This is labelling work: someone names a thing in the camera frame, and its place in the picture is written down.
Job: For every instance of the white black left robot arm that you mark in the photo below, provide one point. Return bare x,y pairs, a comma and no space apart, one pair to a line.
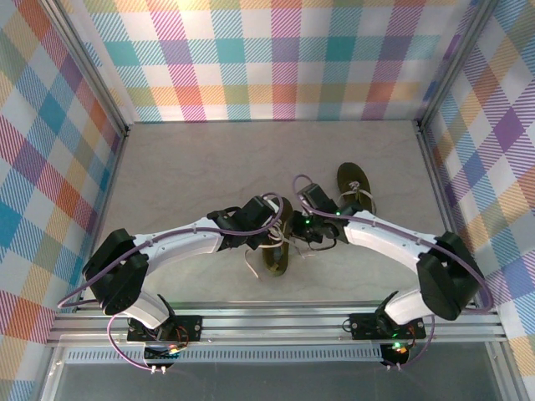
184,246

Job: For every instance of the controller board with lights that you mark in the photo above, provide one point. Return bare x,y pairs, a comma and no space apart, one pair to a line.
163,354
397,353

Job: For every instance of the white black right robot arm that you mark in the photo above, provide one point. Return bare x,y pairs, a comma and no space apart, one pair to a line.
376,242

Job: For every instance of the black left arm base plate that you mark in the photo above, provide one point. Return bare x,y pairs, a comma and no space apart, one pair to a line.
192,328

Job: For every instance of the aluminium mounting rail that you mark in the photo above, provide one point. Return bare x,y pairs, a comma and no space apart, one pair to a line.
271,323

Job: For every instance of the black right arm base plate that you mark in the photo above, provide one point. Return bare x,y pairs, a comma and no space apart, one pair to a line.
361,326

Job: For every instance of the olive green canvas shoe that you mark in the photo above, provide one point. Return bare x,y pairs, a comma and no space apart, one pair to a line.
276,265
349,173

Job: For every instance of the aluminium frame leg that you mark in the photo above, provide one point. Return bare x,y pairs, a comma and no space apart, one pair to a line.
506,376
52,376

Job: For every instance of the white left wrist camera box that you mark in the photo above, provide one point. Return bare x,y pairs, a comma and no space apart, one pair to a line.
276,206

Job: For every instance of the aluminium side rail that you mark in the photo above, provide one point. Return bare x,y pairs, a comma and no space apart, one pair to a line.
436,179
113,179

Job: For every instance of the aluminium corner post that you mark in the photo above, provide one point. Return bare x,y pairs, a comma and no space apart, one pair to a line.
94,71
453,62

